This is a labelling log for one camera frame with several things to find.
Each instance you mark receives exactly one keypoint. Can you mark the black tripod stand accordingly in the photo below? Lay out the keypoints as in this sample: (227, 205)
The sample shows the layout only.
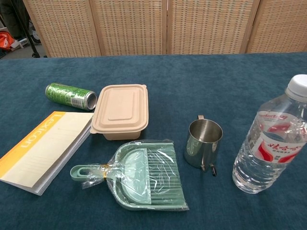
(30, 38)

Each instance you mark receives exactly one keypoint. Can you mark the orange plastic bag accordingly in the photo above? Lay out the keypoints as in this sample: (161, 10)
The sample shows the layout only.
(6, 41)

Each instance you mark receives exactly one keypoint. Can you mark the blue table mat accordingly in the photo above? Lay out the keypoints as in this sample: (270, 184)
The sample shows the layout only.
(192, 83)

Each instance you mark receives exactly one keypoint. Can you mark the green dustpan brush set wrapped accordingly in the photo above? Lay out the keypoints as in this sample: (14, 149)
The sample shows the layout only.
(144, 179)

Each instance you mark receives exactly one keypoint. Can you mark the green drink can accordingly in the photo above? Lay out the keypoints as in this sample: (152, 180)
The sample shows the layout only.
(67, 95)

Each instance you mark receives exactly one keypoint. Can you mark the beige lidded lunch box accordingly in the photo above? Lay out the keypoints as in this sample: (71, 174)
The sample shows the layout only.
(120, 110)

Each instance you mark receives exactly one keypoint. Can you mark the wooden rattan folding screen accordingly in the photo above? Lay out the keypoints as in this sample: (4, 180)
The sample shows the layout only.
(134, 26)

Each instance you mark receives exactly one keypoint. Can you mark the stainless steel cup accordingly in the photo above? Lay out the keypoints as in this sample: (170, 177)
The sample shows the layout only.
(201, 148)

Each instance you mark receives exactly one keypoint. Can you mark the yellow cover notebook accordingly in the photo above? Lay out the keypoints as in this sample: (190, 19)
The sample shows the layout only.
(43, 148)

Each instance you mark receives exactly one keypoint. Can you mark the clear plastic water bottle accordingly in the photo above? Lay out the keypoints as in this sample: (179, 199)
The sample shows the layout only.
(266, 148)

